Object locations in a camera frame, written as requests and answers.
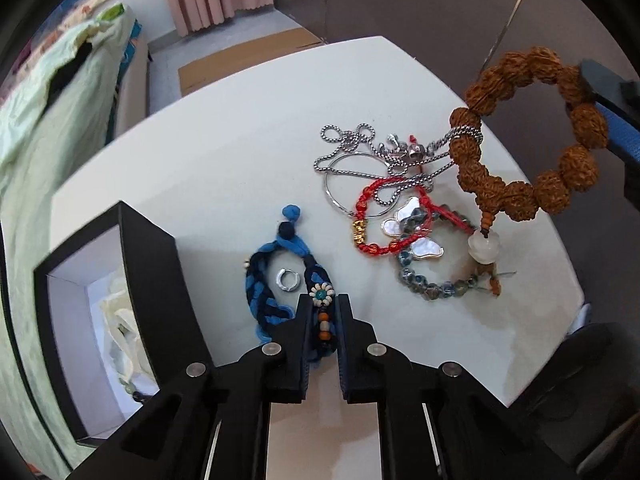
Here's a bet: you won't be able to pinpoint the silver ball chain necklace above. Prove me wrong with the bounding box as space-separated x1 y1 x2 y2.
314 122 484 209

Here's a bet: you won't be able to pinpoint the pale bead string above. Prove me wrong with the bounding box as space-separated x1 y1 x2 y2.
121 379 152 407

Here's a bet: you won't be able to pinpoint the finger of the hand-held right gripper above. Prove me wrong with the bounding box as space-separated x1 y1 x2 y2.
579 59 640 163

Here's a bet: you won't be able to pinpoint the thin silver hoop bangle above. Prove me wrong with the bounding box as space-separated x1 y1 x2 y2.
324 152 417 219

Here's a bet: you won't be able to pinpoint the black cloth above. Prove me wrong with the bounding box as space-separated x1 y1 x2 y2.
47 40 96 107

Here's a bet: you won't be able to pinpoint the blue black braided bracelet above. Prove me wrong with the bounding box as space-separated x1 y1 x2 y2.
243 204 337 364

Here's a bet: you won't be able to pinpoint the red cord bracelet gold beads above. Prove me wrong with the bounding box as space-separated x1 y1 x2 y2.
350 177 477 257

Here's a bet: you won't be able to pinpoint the brown seed bead bracelet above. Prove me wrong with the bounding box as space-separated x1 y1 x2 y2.
448 46 612 297

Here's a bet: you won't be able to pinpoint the flat brown cardboard sheet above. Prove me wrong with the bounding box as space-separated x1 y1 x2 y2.
178 27 325 97

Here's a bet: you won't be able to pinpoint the black jewelry box white inside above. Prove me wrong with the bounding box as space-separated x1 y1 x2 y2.
32 200 217 449

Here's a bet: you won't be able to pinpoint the black chair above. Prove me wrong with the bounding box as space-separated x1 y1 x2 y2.
514 322 640 480

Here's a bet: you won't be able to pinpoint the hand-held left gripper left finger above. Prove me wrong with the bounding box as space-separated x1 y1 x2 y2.
65 293 314 480

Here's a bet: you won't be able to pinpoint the bed with green blanket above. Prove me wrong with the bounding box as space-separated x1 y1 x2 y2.
0 2 152 479

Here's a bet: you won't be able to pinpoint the butterfly shell grey bead bracelet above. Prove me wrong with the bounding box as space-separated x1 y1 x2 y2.
381 199 504 302

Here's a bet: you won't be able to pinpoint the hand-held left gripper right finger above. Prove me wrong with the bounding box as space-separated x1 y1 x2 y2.
334 293 582 480

